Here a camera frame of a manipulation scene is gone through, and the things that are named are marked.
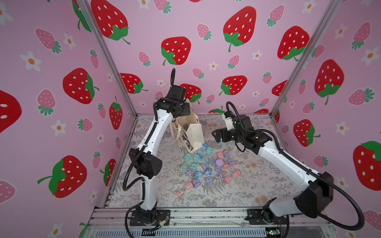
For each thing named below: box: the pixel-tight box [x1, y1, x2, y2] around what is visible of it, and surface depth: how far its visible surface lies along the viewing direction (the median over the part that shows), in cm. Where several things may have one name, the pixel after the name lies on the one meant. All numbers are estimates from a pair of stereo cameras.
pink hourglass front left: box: [176, 181, 194, 199], surface depth 83 cm
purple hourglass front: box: [191, 178, 201, 189], surface depth 85 cm
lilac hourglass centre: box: [205, 176, 215, 185], surface depth 86 cm
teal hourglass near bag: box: [185, 153, 191, 162], surface depth 97 cm
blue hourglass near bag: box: [201, 143, 209, 152], surface depth 100 cm
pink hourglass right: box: [224, 169, 242, 185], surface depth 88 cm
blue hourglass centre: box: [194, 171, 203, 179], surface depth 88 cm
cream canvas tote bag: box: [170, 98, 205, 154], surface depth 91 cm
